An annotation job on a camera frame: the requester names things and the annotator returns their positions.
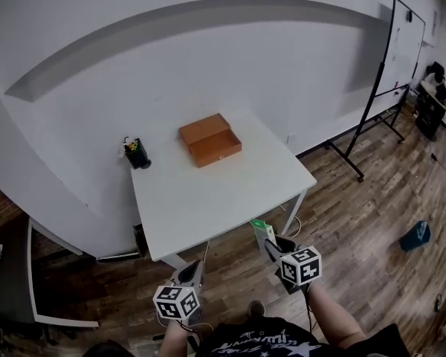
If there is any person's shoe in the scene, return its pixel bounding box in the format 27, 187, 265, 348
247, 300, 267, 320

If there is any white desk frame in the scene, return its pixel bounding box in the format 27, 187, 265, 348
26, 216, 100, 329

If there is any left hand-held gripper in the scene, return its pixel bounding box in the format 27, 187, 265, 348
152, 260, 206, 329

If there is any white table leg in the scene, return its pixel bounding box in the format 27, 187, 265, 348
281, 190, 308, 237
159, 252, 189, 271

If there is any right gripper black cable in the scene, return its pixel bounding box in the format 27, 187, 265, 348
304, 290, 317, 334

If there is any black cabinet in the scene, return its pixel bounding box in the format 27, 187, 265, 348
415, 86, 446, 141

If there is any green and white small item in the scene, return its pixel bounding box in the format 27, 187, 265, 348
251, 219, 276, 254

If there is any person's right forearm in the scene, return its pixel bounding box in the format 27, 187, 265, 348
306, 279, 367, 345

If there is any black vase with flowers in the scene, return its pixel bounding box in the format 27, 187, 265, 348
117, 135, 152, 170

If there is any whiteboard on black stand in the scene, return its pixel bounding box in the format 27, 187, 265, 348
325, 0, 427, 184

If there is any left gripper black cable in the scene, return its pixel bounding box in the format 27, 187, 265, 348
180, 320, 215, 345

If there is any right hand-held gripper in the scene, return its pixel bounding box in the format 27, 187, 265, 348
264, 235, 323, 295

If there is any blue bag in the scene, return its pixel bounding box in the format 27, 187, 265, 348
399, 220, 431, 252

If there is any person's black printed shirt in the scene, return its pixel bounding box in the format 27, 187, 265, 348
196, 316, 410, 357

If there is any orange wooden box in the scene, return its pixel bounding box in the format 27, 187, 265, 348
178, 112, 243, 170

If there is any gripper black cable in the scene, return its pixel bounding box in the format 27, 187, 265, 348
180, 320, 215, 345
304, 290, 317, 334

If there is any person's left forearm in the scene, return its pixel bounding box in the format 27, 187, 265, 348
163, 318, 194, 357

